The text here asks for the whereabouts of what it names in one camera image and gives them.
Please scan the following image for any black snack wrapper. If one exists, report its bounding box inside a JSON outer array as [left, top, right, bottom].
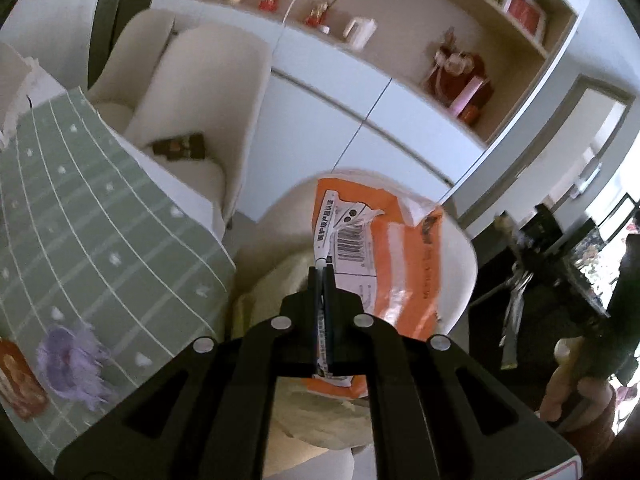
[[494, 211, 533, 370]]

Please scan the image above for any orange snack bag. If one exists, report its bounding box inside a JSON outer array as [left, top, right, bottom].
[[299, 174, 445, 401]]

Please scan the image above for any red cookie bag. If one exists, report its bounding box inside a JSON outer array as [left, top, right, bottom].
[[0, 338, 49, 422]]

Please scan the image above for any person's right hand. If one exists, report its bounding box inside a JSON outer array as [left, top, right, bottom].
[[538, 337, 614, 432]]

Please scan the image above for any black tv stand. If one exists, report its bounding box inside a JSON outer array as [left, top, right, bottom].
[[469, 204, 605, 315]]

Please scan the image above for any purple toy carriage cup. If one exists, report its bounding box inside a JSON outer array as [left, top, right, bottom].
[[36, 324, 114, 412]]

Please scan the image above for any beige chair with bin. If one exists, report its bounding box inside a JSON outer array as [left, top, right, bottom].
[[233, 169, 477, 479]]

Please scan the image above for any green checked tablecloth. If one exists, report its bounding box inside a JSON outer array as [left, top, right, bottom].
[[1, 89, 235, 469]]

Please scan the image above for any beige middle chair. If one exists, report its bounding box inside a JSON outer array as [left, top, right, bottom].
[[124, 22, 272, 236]]

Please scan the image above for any wooden shelf cabinet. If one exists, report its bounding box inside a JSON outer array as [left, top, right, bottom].
[[152, 0, 577, 219]]

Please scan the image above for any red framed picture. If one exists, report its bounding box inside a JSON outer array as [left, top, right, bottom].
[[501, 0, 547, 42]]

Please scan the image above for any beige far chair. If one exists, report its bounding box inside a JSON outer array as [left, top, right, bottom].
[[86, 9, 176, 133]]

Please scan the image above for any red doll figurine right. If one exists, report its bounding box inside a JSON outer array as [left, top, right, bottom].
[[304, 0, 330, 28]]

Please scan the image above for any red doll figurine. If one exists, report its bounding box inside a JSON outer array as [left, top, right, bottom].
[[258, 0, 280, 13], [304, 0, 330, 28]]

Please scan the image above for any red doll figurine left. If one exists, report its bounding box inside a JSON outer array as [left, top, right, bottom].
[[258, 0, 280, 13]]

